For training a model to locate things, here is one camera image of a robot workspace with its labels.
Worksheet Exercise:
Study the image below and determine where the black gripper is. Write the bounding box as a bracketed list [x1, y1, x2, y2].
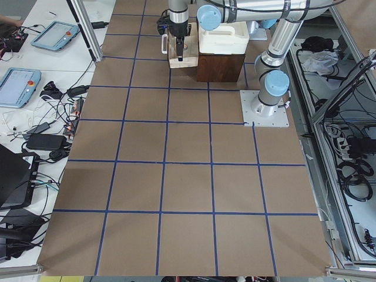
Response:
[157, 16, 191, 62]

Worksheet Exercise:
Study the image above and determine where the light wooden drawer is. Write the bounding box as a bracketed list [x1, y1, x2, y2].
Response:
[167, 22, 199, 69]

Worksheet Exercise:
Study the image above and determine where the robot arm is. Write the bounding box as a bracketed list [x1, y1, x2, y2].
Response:
[157, 1, 340, 116]

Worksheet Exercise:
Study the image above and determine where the dark brown wooden cabinet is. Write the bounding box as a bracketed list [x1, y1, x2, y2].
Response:
[197, 53, 246, 82]

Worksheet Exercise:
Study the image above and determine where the white plastic tray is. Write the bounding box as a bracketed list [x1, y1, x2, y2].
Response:
[199, 22, 249, 55]

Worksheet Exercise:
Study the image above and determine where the blue teach pendant upper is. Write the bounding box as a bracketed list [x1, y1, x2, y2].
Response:
[31, 21, 79, 51]

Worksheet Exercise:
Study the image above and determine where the blue teach pendant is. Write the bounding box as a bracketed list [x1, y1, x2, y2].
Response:
[1, 68, 41, 108]
[31, 21, 79, 51]

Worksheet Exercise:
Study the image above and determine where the white crumpled cloth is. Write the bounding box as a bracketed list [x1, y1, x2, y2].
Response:
[302, 51, 339, 75]

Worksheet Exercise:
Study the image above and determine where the blue teach pendant lower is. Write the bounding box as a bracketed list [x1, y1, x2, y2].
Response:
[1, 68, 41, 108]

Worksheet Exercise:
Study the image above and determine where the black power adapter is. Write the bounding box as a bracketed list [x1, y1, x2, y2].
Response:
[26, 133, 67, 151]

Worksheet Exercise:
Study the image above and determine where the black laptop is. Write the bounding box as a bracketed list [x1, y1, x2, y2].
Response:
[1, 145, 40, 210]

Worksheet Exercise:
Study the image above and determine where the white drawer handle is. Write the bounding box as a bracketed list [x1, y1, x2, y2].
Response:
[161, 33, 169, 54]

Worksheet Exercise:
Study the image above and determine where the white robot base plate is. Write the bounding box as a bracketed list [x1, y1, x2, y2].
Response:
[240, 90, 290, 128]

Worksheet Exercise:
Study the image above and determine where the aluminium frame post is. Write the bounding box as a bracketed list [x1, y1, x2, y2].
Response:
[66, 0, 103, 63]

